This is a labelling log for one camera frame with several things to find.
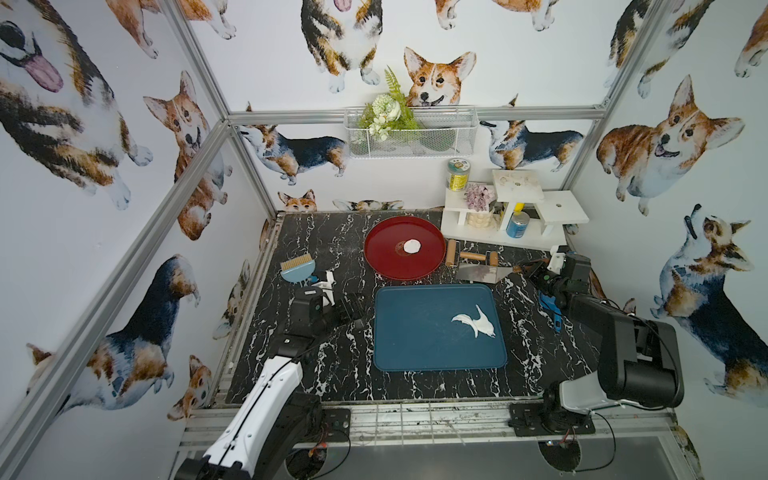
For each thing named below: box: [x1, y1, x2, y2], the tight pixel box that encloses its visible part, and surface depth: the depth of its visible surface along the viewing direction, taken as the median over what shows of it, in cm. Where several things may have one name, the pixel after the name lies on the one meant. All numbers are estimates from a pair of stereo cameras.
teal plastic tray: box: [373, 284, 507, 371], surface depth 92 cm
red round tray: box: [364, 216, 447, 280], surface depth 115 cm
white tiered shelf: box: [441, 169, 589, 251], surface depth 108 cm
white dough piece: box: [451, 304, 496, 338], surface depth 92 cm
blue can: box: [506, 211, 531, 239], surface depth 111 cm
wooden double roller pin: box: [445, 239, 499, 267], surface depth 108 cm
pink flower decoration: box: [464, 184, 490, 212], surface depth 99 cm
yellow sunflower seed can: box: [447, 157, 471, 192], surface depth 106 cm
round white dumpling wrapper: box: [403, 239, 421, 254], surface depth 112 cm
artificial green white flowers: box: [358, 65, 421, 142], surface depth 82 cm
